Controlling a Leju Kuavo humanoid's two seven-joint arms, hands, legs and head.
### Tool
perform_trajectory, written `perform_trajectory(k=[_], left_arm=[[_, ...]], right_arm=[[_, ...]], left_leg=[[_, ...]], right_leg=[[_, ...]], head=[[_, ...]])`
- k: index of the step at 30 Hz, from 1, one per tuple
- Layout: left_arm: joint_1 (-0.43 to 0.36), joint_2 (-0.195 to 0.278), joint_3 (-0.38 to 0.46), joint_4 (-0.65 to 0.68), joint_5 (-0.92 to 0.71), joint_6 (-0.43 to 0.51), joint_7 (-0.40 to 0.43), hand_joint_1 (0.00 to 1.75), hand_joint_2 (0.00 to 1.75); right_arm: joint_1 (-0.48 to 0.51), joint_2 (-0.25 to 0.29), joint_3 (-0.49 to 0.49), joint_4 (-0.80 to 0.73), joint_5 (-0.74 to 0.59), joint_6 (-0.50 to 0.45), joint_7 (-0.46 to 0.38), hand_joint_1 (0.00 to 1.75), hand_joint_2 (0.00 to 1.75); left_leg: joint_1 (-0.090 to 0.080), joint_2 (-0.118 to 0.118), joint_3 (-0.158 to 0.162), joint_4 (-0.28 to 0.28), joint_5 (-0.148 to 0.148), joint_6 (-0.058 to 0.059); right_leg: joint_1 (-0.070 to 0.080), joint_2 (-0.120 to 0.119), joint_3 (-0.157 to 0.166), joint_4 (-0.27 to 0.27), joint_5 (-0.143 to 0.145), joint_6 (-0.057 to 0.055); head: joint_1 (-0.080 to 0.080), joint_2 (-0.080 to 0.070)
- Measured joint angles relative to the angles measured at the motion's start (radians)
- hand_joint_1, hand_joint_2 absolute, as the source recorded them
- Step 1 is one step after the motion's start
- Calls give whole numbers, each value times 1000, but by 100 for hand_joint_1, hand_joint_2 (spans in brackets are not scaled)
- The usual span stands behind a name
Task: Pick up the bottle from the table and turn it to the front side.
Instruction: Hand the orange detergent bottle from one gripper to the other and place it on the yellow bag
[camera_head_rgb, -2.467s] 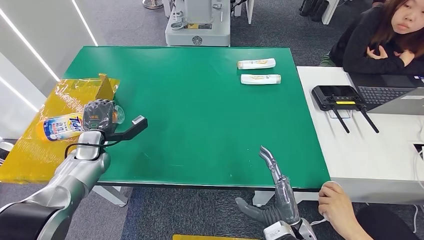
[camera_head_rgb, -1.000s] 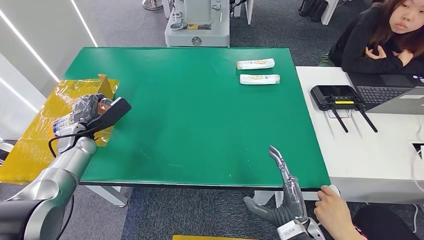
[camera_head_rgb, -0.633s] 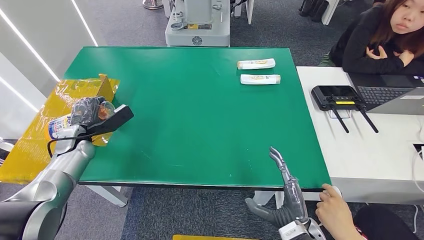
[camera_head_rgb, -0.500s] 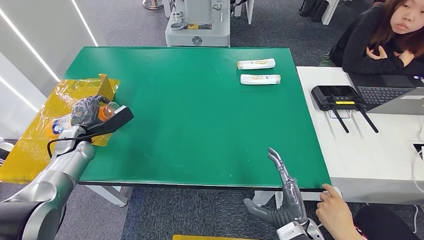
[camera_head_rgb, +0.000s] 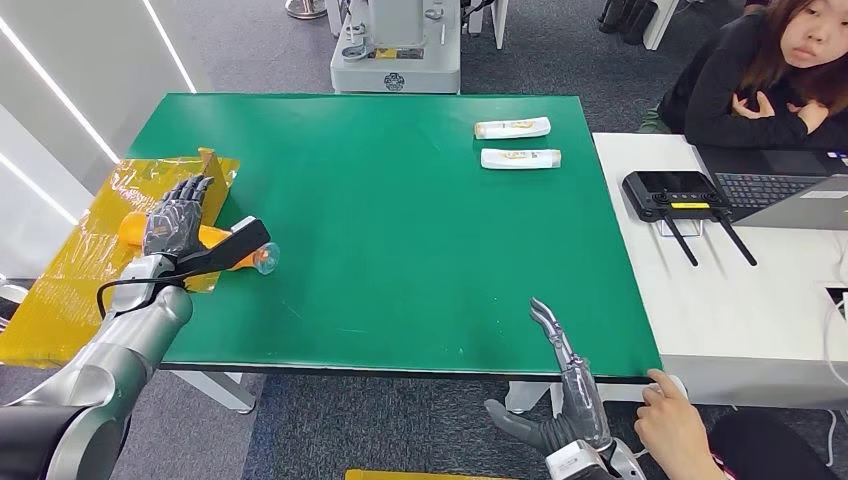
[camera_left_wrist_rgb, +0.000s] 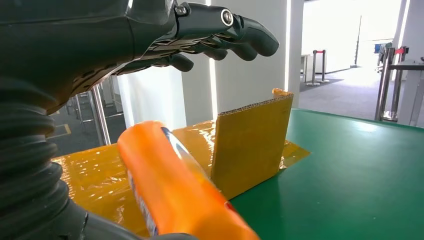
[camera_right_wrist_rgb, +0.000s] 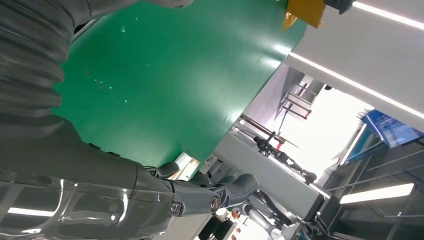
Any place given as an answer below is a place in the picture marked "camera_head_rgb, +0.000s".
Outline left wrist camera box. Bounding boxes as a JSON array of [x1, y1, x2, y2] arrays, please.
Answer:
[[173, 216, 273, 278]]

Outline person's leg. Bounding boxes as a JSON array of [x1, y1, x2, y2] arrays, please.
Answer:
[[708, 410, 839, 480]]

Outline grey laptop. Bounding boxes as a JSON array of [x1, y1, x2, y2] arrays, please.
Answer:
[[695, 146, 848, 232]]

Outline grey machine base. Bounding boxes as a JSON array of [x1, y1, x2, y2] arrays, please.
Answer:
[[329, 0, 462, 95]]

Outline white desk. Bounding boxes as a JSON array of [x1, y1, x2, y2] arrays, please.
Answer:
[[591, 132, 848, 411]]

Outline white furniture leg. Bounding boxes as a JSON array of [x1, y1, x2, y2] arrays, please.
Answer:
[[467, 0, 511, 51], [642, 0, 694, 52]]

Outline person's right hand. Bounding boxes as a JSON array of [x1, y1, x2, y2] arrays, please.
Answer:
[[786, 100, 831, 135]]

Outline white table leg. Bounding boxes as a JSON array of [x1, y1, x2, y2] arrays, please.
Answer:
[[168, 369, 258, 416], [504, 380, 601, 419]]

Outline clear controller stand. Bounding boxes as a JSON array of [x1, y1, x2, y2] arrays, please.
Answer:
[[655, 217, 706, 238]]

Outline person's left hand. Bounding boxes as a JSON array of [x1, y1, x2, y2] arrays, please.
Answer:
[[731, 91, 776, 121]]

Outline yellow taped cardboard box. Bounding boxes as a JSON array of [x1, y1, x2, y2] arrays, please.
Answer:
[[0, 147, 241, 369]]

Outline chrome round stand base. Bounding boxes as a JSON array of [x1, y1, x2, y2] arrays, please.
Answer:
[[284, 0, 329, 21]]

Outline orange bottle with clear cap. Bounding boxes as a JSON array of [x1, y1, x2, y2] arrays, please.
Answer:
[[117, 210, 282, 276]]

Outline person's hand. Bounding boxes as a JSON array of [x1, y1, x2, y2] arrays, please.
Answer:
[[731, 91, 776, 121], [633, 368, 730, 480], [786, 100, 831, 135]]

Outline black bags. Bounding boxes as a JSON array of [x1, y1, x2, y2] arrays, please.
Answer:
[[598, 0, 662, 46]]

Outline metal chair base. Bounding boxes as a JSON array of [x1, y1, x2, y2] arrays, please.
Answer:
[[0, 272, 31, 329]]

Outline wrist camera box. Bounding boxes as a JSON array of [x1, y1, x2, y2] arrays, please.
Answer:
[[173, 216, 273, 278], [544, 440, 614, 480]]

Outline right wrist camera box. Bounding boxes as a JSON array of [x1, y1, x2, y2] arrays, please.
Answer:
[[544, 440, 614, 480]]

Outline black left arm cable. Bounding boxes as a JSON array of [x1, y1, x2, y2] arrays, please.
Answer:
[[97, 274, 190, 321]]

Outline white tube with yellow print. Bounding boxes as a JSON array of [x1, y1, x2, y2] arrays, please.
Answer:
[[473, 116, 553, 141], [480, 147, 563, 172]]

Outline yellow cardboard strip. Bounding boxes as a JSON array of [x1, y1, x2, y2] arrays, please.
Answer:
[[344, 468, 505, 480]]

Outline black remote controller with antennas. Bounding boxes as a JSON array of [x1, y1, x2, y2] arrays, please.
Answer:
[[621, 170, 759, 268]]

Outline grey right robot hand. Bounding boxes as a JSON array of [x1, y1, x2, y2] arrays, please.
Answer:
[[484, 297, 614, 458]]

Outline white cable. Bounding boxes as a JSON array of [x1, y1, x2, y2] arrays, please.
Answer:
[[821, 291, 848, 389]]

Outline person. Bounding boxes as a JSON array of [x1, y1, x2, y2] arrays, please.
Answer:
[[639, 0, 848, 150]]

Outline green table mat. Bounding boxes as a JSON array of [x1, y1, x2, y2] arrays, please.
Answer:
[[127, 92, 664, 384]]

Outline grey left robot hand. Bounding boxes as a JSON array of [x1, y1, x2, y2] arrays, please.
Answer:
[[142, 175, 215, 260]]

